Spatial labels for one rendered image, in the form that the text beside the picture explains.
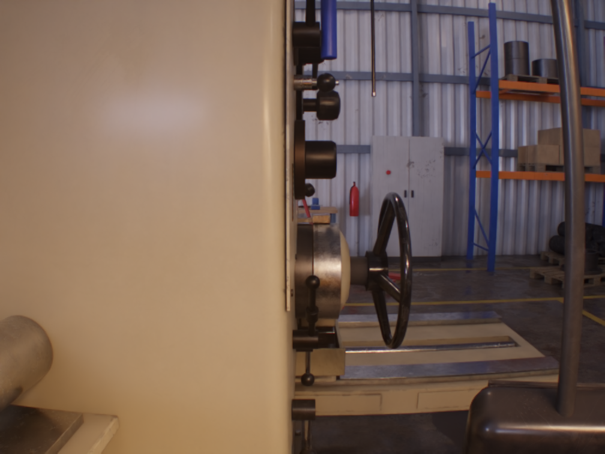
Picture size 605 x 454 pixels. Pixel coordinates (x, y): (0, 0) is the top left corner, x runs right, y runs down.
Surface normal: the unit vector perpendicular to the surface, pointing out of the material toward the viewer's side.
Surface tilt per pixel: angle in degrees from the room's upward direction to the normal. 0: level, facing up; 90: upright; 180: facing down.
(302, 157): 87
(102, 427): 0
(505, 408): 19
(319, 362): 90
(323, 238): 40
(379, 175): 90
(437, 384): 0
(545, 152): 90
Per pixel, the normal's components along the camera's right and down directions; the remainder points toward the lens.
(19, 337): 0.66, -0.75
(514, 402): -0.09, -0.90
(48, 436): 0.00, -0.99
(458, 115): 0.00, 0.12
